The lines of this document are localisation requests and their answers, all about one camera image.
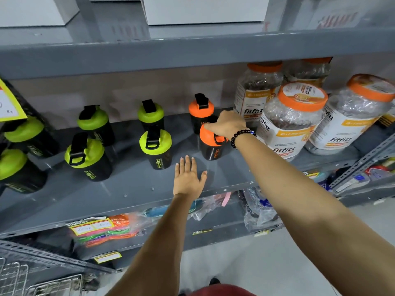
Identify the white cardboard box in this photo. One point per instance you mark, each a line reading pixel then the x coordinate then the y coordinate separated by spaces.
pixel 205 9
pixel 35 9

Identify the person's left middle finger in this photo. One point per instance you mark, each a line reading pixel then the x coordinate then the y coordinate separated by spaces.
pixel 187 164

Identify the grey metal shelving rack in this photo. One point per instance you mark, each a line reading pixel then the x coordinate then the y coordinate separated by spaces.
pixel 123 55

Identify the orange-lidded black shaker bottle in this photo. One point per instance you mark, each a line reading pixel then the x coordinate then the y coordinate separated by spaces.
pixel 211 149
pixel 200 111

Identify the person's right forearm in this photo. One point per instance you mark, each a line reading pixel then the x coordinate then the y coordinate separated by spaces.
pixel 308 212

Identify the black and yellow shelf label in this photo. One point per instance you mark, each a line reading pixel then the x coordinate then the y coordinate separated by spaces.
pixel 202 231

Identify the person's red clothing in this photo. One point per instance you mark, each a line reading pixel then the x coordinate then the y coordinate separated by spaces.
pixel 222 290

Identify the person's right hand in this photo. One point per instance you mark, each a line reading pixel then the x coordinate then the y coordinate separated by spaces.
pixel 228 123

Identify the clear plastic bag blue item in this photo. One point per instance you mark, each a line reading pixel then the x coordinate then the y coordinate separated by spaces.
pixel 197 208

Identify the person's left little finger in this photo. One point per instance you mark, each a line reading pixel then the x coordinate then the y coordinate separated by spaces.
pixel 176 170

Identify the clear jar with orange lid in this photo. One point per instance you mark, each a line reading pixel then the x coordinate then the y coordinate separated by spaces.
pixel 345 120
pixel 256 89
pixel 288 129
pixel 308 72
pixel 389 115

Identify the person's black shoe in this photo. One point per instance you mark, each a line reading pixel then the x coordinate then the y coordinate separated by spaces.
pixel 214 280

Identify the packet of colourful bands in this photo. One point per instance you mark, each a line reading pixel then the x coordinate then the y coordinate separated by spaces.
pixel 101 229

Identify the clear plastic bag black item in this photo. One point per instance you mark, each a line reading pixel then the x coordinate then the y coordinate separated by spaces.
pixel 259 209

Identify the group of green-lidded shaker bottles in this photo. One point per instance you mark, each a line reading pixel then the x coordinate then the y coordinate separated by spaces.
pixel 89 157

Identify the packaged goods on side rack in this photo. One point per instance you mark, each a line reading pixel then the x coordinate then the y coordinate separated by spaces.
pixel 361 177

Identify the small yellow shelf label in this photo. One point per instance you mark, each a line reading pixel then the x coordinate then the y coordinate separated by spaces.
pixel 261 233

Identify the grey slotted-angle side rack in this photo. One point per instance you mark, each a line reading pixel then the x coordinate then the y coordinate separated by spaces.
pixel 364 164

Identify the person's left thumb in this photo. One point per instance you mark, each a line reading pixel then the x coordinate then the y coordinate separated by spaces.
pixel 203 177

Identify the person's right fingers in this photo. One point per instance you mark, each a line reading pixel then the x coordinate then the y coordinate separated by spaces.
pixel 213 127

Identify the yellow price tag card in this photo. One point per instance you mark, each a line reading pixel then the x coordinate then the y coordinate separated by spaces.
pixel 7 103

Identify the person's left forearm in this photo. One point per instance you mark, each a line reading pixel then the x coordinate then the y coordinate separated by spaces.
pixel 160 246

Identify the person's left hand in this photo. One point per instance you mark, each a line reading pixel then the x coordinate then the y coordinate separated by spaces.
pixel 187 181

